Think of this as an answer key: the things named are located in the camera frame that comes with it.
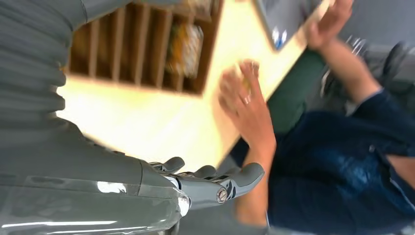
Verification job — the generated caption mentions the ribbed grey right arm sleeve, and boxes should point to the ribbed grey right arm sleeve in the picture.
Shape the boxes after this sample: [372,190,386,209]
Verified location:
[0,0,88,132]

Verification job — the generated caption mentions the wooden slotted card rack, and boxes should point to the wooden slotted card rack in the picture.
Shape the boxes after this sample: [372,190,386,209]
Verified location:
[66,0,225,97]

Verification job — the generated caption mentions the office chair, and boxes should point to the office chair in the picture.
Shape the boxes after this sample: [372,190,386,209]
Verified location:
[321,35,415,114]

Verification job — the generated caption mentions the person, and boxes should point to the person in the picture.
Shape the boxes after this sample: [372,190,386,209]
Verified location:
[219,0,415,235]

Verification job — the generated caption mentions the grey flat device blue stickers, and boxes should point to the grey flat device blue stickers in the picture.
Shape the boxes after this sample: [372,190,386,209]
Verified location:
[254,0,326,51]

